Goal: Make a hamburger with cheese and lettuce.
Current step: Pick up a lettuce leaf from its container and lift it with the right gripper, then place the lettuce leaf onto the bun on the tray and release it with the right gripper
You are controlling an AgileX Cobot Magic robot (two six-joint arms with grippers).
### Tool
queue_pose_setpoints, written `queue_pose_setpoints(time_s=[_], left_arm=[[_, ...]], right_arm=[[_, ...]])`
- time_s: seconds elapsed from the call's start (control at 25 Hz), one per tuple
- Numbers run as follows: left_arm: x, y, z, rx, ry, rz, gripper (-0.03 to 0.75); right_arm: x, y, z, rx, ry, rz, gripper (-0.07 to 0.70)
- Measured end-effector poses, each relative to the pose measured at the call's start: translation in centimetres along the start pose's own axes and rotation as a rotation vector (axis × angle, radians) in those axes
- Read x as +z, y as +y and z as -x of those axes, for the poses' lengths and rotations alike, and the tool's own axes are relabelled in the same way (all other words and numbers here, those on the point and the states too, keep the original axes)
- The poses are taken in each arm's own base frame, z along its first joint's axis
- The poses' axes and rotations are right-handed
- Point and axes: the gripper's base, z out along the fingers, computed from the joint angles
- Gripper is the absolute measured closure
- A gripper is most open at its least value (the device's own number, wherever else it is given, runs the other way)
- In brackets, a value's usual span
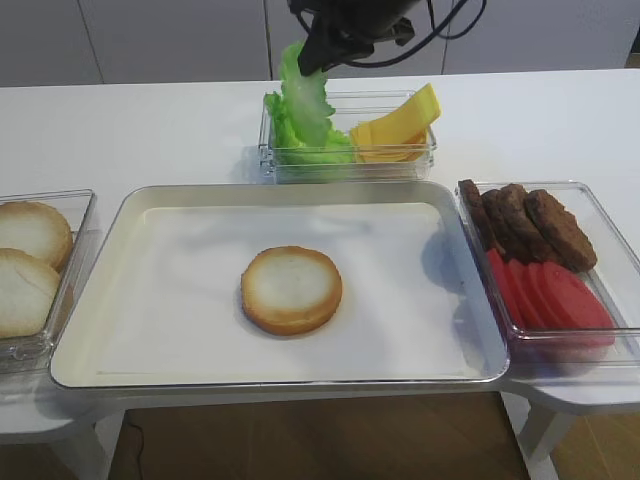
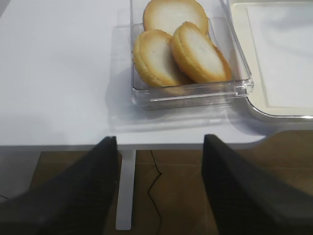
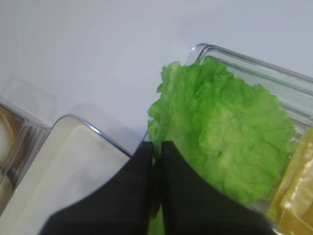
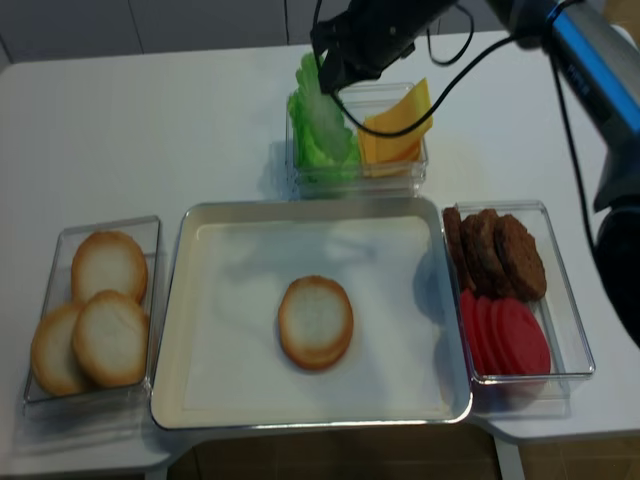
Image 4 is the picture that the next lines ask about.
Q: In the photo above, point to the right brown meat patty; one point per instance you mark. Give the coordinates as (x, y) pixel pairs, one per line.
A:
(517, 251)

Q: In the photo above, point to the brown meat patty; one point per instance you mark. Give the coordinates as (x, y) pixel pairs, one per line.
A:
(452, 225)
(517, 251)
(484, 265)

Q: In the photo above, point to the leftmost red tomato slice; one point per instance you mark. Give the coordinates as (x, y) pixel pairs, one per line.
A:
(468, 310)

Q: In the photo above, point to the clear lettuce cheese container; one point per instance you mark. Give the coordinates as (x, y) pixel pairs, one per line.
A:
(397, 178)

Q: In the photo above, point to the flat yellow cheese stack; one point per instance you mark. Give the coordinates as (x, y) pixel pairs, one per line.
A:
(381, 157)

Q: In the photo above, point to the front right bun slice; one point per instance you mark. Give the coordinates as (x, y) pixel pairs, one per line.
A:
(110, 339)

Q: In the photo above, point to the white paper tray liner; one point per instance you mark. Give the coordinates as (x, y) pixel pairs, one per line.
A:
(388, 268)

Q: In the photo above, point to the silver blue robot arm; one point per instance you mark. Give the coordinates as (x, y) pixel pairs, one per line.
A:
(599, 65)

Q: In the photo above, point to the front left bun slice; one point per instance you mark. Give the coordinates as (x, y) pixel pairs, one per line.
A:
(53, 362)

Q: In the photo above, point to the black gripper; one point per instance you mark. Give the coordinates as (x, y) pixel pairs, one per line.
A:
(361, 42)

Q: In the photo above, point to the white table leg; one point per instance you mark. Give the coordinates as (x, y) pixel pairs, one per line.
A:
(509, 460)

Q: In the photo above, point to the back bun slice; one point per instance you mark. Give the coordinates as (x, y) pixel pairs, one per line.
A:
(109, 260)

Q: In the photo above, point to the green lettuce leaf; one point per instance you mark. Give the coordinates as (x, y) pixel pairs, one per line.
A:
(322, 138)

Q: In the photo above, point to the bun slice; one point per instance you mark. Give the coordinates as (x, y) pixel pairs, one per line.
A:
(53, 362)
(109, 260)
(110, 339)

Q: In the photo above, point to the front red tomato slice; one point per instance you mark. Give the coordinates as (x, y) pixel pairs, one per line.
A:
(525, 346)

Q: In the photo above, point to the white metal tray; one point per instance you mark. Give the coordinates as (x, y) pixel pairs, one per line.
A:
(174, 358)

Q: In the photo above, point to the left brown meat patty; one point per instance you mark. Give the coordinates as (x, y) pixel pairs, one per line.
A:
(452, 225)

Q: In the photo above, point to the clear left bun container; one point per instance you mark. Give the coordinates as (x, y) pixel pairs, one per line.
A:
(146, 232)

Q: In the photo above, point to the bottom bun on tray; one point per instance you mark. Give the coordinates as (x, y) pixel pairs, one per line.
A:
(315, 322)

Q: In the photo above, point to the upright yellow cheese slice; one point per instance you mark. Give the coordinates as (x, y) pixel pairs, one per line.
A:
(405, 113)

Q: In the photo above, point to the middle brown meat patty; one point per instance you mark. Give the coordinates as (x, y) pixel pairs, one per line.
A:
(484, 265)

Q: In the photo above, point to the red tomato slice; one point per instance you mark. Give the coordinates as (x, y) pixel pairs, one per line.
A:
(503, 361)
(468, 310)
(525, 346)
(490, 365)

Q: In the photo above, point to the clear patty tomato container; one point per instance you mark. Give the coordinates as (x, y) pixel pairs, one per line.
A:
(556, 313)

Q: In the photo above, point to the green lettuce stack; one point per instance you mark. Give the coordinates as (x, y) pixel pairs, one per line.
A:
(345, 172)

